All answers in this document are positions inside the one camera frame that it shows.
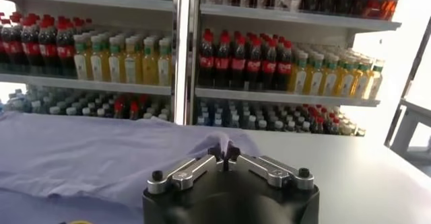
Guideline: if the grey metal shelf unit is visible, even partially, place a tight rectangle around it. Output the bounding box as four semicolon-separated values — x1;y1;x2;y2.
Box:
185;0;402;138
0;0;185;125

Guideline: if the thin dark metal pole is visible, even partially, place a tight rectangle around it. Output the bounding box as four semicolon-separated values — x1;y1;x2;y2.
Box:
383;15;431;147

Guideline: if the cola bottle red cap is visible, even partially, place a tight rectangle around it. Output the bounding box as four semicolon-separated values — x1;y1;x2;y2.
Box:
56;20;77;78
245;36;262;91
214;32;231;89
3;15;24;73
198;30;216;88
276;40;293;91
112;99;125;118
20;16;40;75
38;18;58;77
261;38;277;91
230;35;246;90
129;100;141;120

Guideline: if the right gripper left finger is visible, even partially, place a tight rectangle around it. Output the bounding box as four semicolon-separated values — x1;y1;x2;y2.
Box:
147;146;226;195

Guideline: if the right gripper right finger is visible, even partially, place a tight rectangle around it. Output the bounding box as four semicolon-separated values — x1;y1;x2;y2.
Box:
227;144;314;190

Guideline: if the grey metal frame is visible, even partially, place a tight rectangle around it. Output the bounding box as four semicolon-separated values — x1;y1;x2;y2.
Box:
390;97;431;167

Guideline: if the purple t-shirt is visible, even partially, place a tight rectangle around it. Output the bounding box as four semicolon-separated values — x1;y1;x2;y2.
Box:
0;110;262;224

